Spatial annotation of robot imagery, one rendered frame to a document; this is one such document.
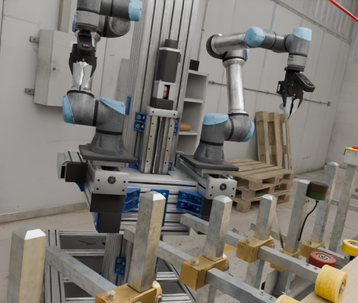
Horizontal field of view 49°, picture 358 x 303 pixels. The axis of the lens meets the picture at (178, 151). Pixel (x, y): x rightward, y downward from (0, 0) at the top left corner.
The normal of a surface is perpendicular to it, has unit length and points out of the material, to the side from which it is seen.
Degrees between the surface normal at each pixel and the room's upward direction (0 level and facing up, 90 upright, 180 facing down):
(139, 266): 90
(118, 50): 90
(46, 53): 90
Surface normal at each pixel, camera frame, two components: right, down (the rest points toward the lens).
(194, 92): -0.65, 0.03
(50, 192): 0.75, 0.22
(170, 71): 0.32, 0.21
